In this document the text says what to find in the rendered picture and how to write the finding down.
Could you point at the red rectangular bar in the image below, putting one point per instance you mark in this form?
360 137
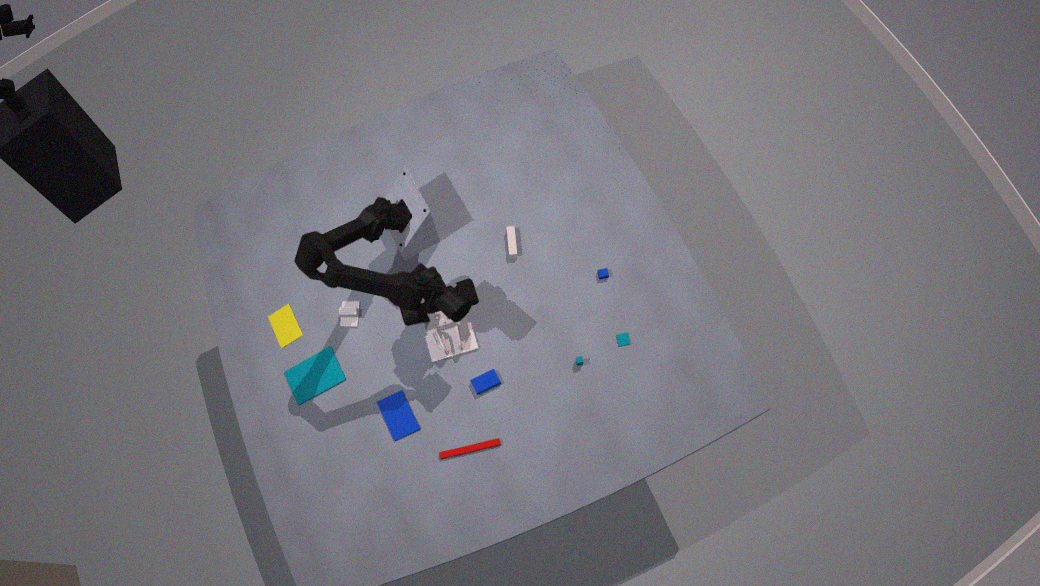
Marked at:
468 449

